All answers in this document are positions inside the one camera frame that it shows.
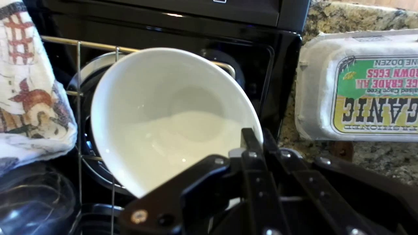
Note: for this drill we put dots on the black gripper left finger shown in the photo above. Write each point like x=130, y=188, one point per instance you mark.
x=256, y=190

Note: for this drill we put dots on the stainless steel pot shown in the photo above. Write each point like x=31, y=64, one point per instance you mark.
x=34, y=199

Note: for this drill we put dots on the grey organic egg carton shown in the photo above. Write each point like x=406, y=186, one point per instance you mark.
x=369, y=86

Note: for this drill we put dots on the black electric stove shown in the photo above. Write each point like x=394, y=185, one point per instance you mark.
x=196, y=17

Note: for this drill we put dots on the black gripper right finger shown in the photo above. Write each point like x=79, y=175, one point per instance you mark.
x=334, y=196

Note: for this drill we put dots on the patterned kitchen towel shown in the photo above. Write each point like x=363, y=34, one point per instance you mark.
x=30, y=86

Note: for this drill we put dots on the white ceramic bowl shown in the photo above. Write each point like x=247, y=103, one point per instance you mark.
x=164, y=121

